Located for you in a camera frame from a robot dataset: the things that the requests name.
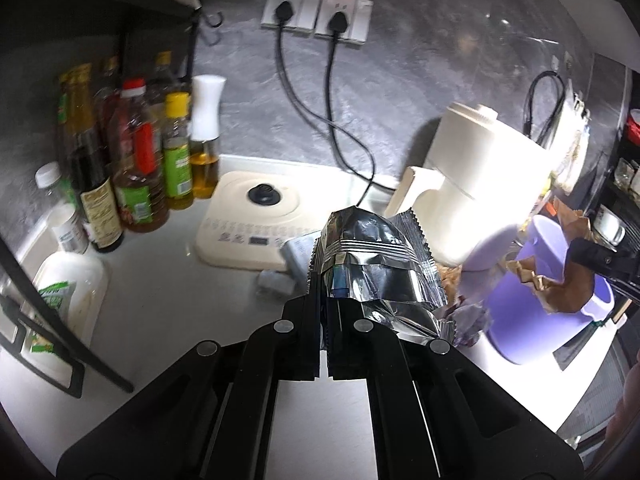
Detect cream air fryer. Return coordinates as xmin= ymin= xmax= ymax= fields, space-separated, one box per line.
xmin=384 ymin=102 xmax=551 ymax=266

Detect wall socket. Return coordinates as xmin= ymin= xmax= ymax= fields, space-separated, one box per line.
xmin=262 ymin=0 xmax=321 ymax=34
xmin=314 ymin=0 xmax=373 ymax=46

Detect white top oil sprayer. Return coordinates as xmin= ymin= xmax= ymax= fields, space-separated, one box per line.
xmin=190 ymin=75 xmax=226 ymax=198

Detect left black power cable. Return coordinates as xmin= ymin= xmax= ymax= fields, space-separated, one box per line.
xmin=273 ymin=0 xmax=402 ymax=192

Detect yellow cap green label bottle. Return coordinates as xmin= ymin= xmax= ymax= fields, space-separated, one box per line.
xmin=162 ymin=91 xmax=193 ymax=210

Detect cream induction cooktop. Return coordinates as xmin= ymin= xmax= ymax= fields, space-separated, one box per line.
xmin=195 ymin=170 xmax=329 ymax=272

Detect white enamel mug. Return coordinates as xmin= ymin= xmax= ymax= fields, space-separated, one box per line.
xmin=594 ymin=205 xmax=626 ymax=247

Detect silver foil snack bag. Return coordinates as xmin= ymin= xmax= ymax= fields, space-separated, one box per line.
xmin=308 ymin=206 xmax=456 ymax=344

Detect right black power cable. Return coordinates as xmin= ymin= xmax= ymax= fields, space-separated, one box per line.
xmin=324 ymin=12 xmax=378 ymax=208

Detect brown paper bag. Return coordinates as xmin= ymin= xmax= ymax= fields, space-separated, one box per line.
xmin=506 ymin=197 xmax=596 ymax=314

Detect red white wrapper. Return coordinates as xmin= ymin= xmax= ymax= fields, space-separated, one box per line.
xmin=435 ymin=263 xmax=491 ymax=348

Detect black dish rack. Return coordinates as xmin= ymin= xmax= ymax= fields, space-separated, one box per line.
xmin=588 ymin=54 xmax=639 ymax=252

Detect person's right hand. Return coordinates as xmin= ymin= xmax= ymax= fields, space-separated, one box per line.
xmin=602 ymin=363 xmax=640 ymax=451

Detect black metal shelf rack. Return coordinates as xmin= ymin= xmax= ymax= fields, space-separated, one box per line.
xmin=1 ymin=0 xmax=202 ymax=398

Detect black power cable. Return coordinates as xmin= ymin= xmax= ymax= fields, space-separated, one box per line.
xmin=273 ymin=0 xmax=402 ymax=192
xmin=324 ymin=12 xmax=378 ymax=208

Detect red cap oil bottle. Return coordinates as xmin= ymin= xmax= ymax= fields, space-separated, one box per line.
xmin=108 ymin=78 xmax=169 ymax=233

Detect small white cap bottle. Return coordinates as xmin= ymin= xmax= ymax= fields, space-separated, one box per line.
xmin=35 ymin=162 xmax=89 ymax=254

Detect hanging black cable loop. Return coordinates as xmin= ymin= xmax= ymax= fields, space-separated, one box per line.
xmin=522 ymin=70 xmax=568 ymax=149

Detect hanging white plastic bags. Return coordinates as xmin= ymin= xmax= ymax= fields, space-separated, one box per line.
xmin=549 ymin=91 xmax=590 ymax=195

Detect right wall socket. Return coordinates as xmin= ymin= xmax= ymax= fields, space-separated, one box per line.
xmin=314 ymin=0 xmax=373 ymax=46

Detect left wall socket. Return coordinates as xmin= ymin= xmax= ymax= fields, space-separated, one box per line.
xmin=262 ymin=0 xmax=321 ymax=34

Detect dark soy sauce bottle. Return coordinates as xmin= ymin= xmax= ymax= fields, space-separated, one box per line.
xmin=63 ymin=63 xmax=125 ymax=254

